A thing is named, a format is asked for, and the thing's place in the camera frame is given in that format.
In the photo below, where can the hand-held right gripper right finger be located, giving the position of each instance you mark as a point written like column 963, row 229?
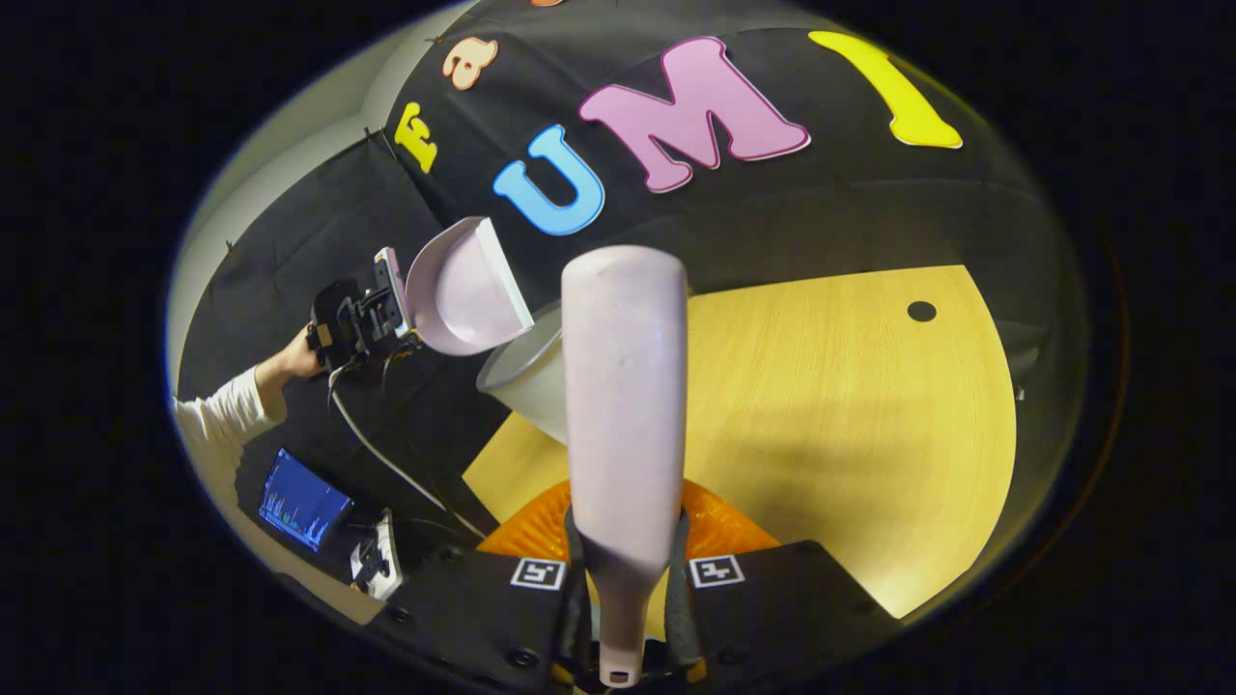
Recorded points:
column 772, row 608

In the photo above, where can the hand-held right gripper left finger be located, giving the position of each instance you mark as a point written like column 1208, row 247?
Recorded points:
column 483, row 608

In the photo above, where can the pink dustpan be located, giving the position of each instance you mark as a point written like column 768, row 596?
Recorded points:
column 463, row 290

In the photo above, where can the white garbage bin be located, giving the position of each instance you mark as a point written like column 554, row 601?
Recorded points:
column 526, row 381

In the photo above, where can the pink small broom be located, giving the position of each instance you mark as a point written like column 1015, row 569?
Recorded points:
column 623, row 405

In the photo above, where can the white plastic device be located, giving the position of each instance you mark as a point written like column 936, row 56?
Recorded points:
column 386, row 569

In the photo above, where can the tablet with blue screen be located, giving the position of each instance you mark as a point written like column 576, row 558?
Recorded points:
column 304, row 500

